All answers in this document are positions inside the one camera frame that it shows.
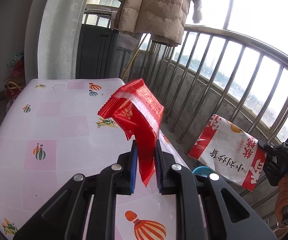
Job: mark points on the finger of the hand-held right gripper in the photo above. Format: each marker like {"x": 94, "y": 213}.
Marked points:
{"x": 266, "y": 148}

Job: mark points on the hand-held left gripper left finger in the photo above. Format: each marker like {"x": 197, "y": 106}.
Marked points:
{"x": 134, "y": 170}

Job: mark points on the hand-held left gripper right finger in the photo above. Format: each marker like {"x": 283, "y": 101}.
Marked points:
{"x": 158, "y": 170}

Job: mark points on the red and white snack bag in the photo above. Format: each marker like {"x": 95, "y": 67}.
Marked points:
{"x": 226, "y": 150}

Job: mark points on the blue mesh waste basket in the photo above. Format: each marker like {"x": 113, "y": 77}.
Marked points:
{"x": 202, "y": 171}

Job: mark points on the red plastic wrapper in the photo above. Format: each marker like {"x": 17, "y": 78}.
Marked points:
{"x": 139, "y": 115}

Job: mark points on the metal balcony railing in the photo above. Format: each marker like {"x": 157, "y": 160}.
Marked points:
{"x": 233, "y": 38}

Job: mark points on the grey mesh panel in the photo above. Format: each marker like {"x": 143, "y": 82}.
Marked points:
{"x": 129, "y": 42}

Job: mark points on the red plastic bags pile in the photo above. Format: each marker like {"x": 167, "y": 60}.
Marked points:
{"x": 16, "y": 72}

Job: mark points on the white patterned curtain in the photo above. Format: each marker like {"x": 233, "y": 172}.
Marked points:
{"x": 59, "y": 30}

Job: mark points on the beige padded coat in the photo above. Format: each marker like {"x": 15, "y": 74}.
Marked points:
{"x": 156, "y": 7}

